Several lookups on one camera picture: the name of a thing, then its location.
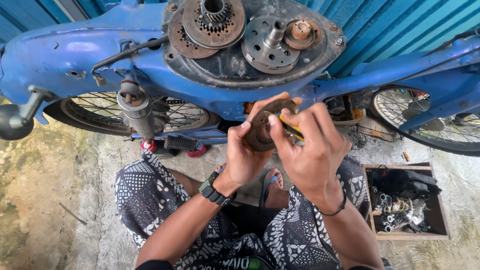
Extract person's left hand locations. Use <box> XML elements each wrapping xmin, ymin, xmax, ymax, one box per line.
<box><xmin>213</xmin><ymin>92</ymin><xmax>303</xmax><ymax>193</ymax></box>

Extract person's right hand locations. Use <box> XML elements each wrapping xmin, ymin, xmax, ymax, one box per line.
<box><xmin>268</xmin><ymin>102</ymin><xmax>352</xmax><ymax>211</ymax></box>

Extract yellow handled tool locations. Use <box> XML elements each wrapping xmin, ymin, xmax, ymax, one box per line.
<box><xmin>278</xmin><ymin>113</ymin><xmax>305</xmax><ymax>142</ymax></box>

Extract rusty round clutch plate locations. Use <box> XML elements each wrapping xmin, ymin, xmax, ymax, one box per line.
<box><xmin>245</xmin><ymin>99</ymin><xmax>300</xmax><ymax>153</ymax></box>

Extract blue flip-flop sandal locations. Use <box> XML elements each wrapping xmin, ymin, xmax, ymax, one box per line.
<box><xmin>258</xmin><ymin>169</ymin><xmax>281</xmax><ymax>209</ymax></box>

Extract black green wristwatch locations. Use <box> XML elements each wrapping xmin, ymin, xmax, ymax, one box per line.
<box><xmin>198</xmin><ymin>170</ymin><xmax>238</xmax><ymax>208</ymax></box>

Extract person's right foot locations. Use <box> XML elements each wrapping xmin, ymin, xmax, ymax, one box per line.
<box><xmin>262</xmin><ymin>167</ymin><xmax>291</xmax><ymax>209</ymax></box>

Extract yellow black engine part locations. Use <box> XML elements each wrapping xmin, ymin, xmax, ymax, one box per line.
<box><xmin>324</xmin><ymin>89</ymin><xmax>374</xmax><ymax>127</ymax></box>

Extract black ribbed footpeg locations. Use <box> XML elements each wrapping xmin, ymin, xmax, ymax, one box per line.
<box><xmin>163</xmin><ymin>135</ymin><xmax>203</xmax><ymax>152</ymax></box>

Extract weathered wooden block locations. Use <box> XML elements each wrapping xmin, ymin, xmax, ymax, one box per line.
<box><xmin>356</xmin><ymin>119</ymin><xmax>397</xmax><ymax>143</ymax></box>

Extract dark greasy engine side panel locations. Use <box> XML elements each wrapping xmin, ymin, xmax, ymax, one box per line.
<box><xmin>162</xmin><ymin>0</ymin><xmax>346</xmax><ymax>90</ymax></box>

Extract black bag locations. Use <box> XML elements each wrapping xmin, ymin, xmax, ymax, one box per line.
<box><xmin>369</xmin><ymin>169</ymin><xmax>443</xmax><ymax>200</ymax></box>

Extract patterned black white trousers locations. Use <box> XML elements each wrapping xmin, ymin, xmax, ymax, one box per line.
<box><xmin>114</xmin><ymin>150</ymin><xmax>371</xmax><ymax>270</ymax></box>

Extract silver holed plate with shaft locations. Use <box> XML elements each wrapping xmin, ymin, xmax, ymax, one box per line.
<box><xmin>241</xmin><ymin>16</ymin><xmax>302</xmax><ymax>75</ymax></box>

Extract heap of small metal parts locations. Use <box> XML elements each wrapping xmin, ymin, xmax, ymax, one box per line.
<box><xmin>373</xmin><ymin>193</ymin><xmax>433</xmax><ymax>234</ymax></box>

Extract black printed shirt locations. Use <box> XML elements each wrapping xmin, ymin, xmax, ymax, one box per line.
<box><xmin>135</xmin><ymin>256</ymin><xmax>376</xmax><ymax>270</ymax></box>

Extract chrome shock absorber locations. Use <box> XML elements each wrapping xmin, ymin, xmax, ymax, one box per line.
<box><xmin>116</xmin><ymin>77</ymin><xmax>157</xmax><ymax>142</ymax></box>

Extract rusty disc with gear hub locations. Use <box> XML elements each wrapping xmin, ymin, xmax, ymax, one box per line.
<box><xmin>182</xmin><ymin>0</ymin><xmax>247</xmax><ymax>50</ymax></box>

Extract rusty round cap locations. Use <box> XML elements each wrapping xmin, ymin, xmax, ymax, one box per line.
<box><xmin>283</xmin><ymin>19</ymin><xmax>320</xmax><ymax>50</ymax></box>

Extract spoked wheel with black tyre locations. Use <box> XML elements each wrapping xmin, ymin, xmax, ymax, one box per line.
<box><xmin>369</xmin><ymin>85</ymin><xmax>480</xmax><ymax>157</ymax></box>
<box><xmin>43</xmin><ymin>91</ymin><xmax>220</xmax><ymax>138</ymax></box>

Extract rusty flat friction disc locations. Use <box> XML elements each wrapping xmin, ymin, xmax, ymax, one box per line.
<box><xmin>167</xmin><ymin>9</ymin><xmax>220</xmax><ymax>60</ymax></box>

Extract wooden parts box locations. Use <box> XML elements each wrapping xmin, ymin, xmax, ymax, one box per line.
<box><xmin>361</xmin><ymin>162</ymin><xmax>452</xmax><ymax>241</ymax></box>

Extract thin dark stick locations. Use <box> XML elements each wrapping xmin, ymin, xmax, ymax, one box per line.
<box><xmin>58</xmin><ymin>202</ymin><xmax>88</xmax><ymax>226</ymax></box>

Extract black knob on grey stem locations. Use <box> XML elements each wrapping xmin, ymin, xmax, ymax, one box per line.
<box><xmin>0</xmin><ymin>85</ymin><xmax>58</xmax><ymax>142</ymax></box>

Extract black cord bracelet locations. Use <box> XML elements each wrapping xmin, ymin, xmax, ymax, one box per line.
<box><xmin>318</xmin><ymin>188</ymin><xmax>348</xmax><ymax>217</ymax></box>

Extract black cable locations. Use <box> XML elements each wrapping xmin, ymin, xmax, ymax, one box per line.
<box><xmin>91</xmin><ymin>35</ymin><xmax>170</xmax><ymax>72</ymax></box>

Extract blue motorcycle frame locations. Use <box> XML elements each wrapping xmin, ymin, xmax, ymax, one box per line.
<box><xmin>0</xmin><ymin>0</ymin><xmax>480</xmax><ymax>133</ymax></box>

